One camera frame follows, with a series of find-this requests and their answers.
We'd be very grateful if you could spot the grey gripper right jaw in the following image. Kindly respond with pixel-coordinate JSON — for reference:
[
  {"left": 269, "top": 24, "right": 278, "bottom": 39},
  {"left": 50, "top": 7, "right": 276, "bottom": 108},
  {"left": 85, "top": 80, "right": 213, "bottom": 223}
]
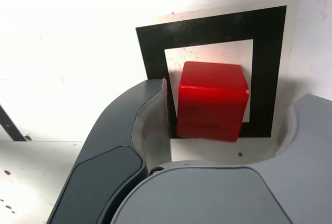
[{"left": 110, "top": 93, "right": 332, "bottom": 224}]

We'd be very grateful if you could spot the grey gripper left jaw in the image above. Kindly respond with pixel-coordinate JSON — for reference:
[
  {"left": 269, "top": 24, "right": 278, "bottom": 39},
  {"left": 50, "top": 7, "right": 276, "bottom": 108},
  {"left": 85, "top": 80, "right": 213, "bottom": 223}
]
[{"left": 48, "top": 77, "right": 172, "bottom": 224}]

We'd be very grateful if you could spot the red cube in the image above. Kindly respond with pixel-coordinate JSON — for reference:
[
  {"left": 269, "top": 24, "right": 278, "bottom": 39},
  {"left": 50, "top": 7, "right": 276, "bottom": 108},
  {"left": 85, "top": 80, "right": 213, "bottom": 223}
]
[{"left": 176, "top": 61, "right": 250, "bottom": 143}]

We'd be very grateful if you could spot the black tape square outline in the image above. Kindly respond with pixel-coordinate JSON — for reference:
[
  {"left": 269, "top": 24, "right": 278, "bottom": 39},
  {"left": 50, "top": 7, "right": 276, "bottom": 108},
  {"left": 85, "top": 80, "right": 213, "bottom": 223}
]
[{"left": 135, "top": 5, "right": 287, "bottom": 139}]

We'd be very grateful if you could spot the black tape strip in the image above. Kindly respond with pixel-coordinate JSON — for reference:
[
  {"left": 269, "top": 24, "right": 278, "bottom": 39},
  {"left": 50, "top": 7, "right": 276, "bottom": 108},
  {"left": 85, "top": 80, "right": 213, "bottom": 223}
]
[{"left": 0, "top": 106, "right": 28, "bottom": 142}]

